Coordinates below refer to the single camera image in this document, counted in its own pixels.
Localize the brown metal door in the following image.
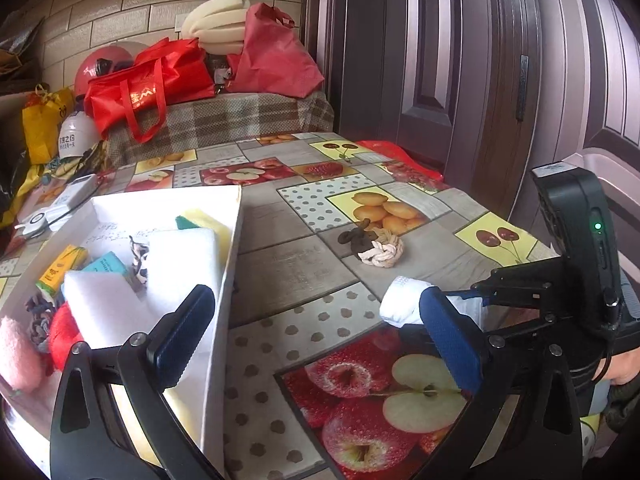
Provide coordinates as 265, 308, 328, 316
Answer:
302, 0, 640, 223

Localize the braided brown rope toy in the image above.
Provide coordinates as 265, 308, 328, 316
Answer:
24, 291, 65, 352

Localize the white foam block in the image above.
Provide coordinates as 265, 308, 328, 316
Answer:
64, 270, 167, 350
147, 230, 224, 312

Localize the yellow bag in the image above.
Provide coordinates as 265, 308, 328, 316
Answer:
21, 85, 77, 165

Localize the pink plush toy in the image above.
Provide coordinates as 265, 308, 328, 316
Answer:
0, 316, 44, 394

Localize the white cardboard box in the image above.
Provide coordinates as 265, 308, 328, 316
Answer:
0, 185, 246, 480

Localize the red helmet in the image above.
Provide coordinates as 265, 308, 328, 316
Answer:
73, 44, 135, 107

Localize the white foam roll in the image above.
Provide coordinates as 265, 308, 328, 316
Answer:
180, 0, 254, 56

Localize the black cable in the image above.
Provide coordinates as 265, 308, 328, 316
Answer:
594, 302, 622, 382

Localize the yellow-labelled white box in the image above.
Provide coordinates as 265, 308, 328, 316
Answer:
35, 244, 91, 294

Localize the person's right forearm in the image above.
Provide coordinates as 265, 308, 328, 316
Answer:
601, 384, 640, 433

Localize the white helmet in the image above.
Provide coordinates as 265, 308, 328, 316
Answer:
57, 109, 104, 162

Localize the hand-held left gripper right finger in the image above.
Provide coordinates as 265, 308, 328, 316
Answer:
414, 287, 584, 480

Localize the red plush ball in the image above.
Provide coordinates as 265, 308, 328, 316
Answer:
47, 304, 85, 372

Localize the white sock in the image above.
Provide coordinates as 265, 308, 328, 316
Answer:
379, 275, 484, 329

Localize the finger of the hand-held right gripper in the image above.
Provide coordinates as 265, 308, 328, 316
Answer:
482, 310, 558, 343
471, 259, 568, 312

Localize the fruit print tablecloth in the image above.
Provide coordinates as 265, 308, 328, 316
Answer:
0, 132, 603, 480

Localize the beige rope knot toy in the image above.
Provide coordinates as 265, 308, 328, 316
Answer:
357, 229, 405, 268

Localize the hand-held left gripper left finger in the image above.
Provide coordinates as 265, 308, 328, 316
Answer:
49, 284, 217, 480

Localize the small white device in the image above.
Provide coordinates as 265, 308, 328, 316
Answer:
19, 211, 52, 237

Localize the black door handle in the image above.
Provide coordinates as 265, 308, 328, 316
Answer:
514, 54, 530, 122

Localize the brown knitted toy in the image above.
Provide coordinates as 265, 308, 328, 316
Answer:
337, 219, 382, 257

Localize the yellow sponge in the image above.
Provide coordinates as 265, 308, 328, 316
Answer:
174, 207, 234, 257

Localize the plain red bag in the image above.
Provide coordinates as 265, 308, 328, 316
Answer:
227, 2, 326, 99

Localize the red bag with handles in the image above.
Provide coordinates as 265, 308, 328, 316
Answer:
84, 37, 217, 144

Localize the person's right hand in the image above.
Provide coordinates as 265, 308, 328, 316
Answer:
595, 347, 640, 387

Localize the zebra print scrunchie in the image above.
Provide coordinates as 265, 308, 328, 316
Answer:
129, 236, 152, 291

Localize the checkered covered bench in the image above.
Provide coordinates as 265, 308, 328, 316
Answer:
106, 91, 336, 167

